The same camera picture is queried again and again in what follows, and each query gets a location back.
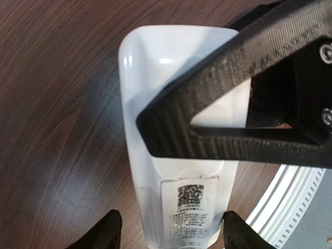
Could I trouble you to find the aluminium front rail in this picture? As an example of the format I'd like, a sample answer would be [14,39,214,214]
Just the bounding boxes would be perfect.
[246,164,331,248]

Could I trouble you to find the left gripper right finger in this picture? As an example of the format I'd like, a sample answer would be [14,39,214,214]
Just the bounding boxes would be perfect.
[223,211,271,249]

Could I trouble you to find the white remote control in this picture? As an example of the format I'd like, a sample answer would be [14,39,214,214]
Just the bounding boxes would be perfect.
[118,25,251,248]

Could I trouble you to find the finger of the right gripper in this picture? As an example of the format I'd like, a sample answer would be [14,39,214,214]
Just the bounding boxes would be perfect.
[136,0,332,171]

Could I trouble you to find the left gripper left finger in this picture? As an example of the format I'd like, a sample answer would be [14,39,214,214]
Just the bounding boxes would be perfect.
[68,210,122,249]

